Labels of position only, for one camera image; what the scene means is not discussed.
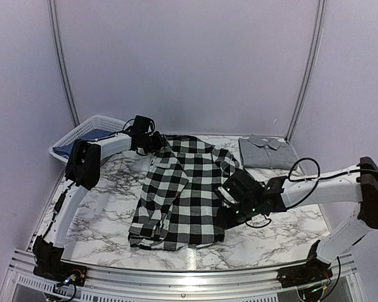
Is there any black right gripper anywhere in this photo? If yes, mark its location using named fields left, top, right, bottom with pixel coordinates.
left=215, top=198, right=260, bottom=230

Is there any black white plaid shirt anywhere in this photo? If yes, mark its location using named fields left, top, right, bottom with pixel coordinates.
left=128, top=135, right=241, bottom=251

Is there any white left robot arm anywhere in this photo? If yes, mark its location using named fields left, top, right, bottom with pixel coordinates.
left=33, top=115, right=162, bottom=280

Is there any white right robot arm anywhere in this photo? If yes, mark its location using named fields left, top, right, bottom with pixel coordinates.
left=215, top=157, right=378, bottom=282

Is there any white plastic basket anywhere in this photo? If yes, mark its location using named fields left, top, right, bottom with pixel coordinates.
left=49, top=115, right=126, bottom=165

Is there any folded grey shirt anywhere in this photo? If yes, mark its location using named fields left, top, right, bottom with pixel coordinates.
left=238, top=135, right=297, bottom=170

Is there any blue shirt in basket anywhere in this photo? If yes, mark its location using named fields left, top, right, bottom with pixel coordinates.
left=52, top=128, right=114, bottom=157

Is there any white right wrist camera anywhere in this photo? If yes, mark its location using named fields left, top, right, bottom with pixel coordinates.
left=215, top=186, right=235, bottom=207

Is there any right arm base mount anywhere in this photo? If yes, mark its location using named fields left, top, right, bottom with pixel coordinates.
left=277, top=264, right=333, bottom=288

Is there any right aluminium corner post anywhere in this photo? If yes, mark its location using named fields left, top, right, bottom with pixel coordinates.
left=285, top=0, right=327, bottom=143

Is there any aluminium corner post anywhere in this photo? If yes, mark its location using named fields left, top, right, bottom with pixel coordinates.
left=47, top=0, right=80, bottom=126
left=285, top=0, right=327, bottom=143

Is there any aluminium front frame rail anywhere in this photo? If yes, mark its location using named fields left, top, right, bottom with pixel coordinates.
left=6, top=248, right=357, bottom=302

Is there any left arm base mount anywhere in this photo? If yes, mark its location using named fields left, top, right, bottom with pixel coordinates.
left=33, top=261, right=88, bottom=286

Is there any left aluminium corner post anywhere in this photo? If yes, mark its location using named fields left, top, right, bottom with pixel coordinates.
left=47, top=0, right=80, bottom=126

